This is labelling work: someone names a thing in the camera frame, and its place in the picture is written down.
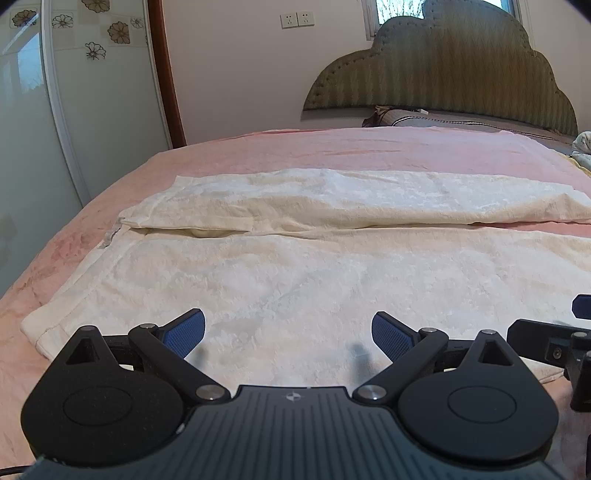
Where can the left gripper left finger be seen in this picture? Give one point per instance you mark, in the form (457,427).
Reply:
(163,350)

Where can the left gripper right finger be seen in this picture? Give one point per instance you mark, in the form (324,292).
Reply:
(413,355)

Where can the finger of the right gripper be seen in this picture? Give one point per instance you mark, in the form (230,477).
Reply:
(581,306)

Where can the cream white lace pants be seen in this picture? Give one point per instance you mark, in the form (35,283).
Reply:
(290,267)

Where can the yellow and blue cloth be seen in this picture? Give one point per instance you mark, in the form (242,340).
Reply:
(581,152)

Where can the pink bed blanket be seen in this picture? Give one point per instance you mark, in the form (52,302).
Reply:
(384,148)

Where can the grey striped pillow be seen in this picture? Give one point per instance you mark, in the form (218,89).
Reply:
(395,117)

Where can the green upholstered headboard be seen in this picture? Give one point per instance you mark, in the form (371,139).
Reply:
(460,56)

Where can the window behind headboard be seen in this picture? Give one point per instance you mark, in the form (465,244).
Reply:
(378,12)

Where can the brown wooden door frame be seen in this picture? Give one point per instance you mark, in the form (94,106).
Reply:
(164,73)

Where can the white double wall socket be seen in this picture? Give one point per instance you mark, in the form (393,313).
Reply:
(295,20)

